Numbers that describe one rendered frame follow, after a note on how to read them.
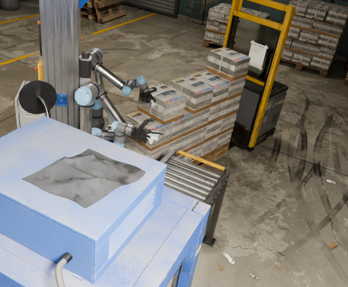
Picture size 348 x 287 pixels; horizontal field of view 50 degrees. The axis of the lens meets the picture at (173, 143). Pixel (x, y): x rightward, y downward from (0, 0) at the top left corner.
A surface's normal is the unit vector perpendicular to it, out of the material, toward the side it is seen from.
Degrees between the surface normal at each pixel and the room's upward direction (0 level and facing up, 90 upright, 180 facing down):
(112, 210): 0
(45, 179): 2
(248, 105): 90
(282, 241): 0
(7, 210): 90
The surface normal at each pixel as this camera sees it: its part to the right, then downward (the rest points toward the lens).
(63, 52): 0.14, 0.54
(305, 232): 0.13, -0.84
